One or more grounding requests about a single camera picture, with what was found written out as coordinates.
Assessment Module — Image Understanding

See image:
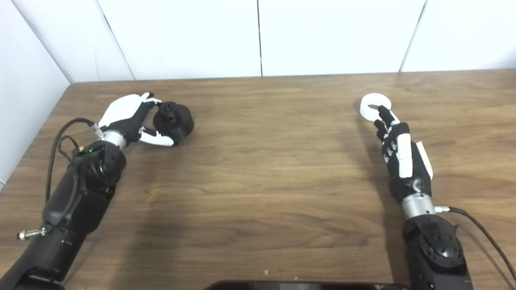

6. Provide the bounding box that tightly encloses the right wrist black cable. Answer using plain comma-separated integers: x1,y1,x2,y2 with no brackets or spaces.
435,205,516,282

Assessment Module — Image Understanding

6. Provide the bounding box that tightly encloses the white toothed plastic ring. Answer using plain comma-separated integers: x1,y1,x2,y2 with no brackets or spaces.
360,93,392,121

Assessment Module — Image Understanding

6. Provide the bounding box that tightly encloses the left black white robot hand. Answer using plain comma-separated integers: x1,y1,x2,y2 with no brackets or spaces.
98,92,175,147

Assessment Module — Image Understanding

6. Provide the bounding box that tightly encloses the round black plastic part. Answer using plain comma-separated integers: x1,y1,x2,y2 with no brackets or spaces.
153,101,195,145

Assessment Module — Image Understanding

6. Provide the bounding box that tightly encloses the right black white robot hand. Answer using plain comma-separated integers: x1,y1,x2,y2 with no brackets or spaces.
373,105,434,204

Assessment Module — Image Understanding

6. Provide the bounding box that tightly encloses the thin wire with yellow connector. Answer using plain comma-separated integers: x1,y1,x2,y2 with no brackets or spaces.
58,135,86,178

